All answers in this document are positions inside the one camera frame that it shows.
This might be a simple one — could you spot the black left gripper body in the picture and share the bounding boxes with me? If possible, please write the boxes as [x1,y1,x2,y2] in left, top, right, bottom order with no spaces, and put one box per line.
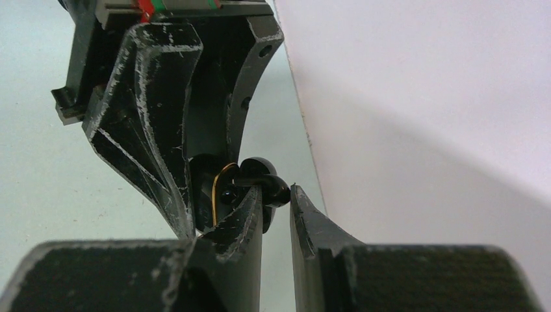
[51,1,274,125]

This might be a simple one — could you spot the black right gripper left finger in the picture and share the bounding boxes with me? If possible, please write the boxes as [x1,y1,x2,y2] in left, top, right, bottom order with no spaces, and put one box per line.
[1,187,263,311]

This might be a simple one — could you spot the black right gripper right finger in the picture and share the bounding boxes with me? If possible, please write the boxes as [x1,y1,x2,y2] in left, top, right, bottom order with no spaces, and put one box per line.
[290,185,543,311]

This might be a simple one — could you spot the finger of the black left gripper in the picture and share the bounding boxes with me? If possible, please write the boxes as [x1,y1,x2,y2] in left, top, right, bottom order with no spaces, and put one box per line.
[83,23,203,240]
[185,15,284,163]

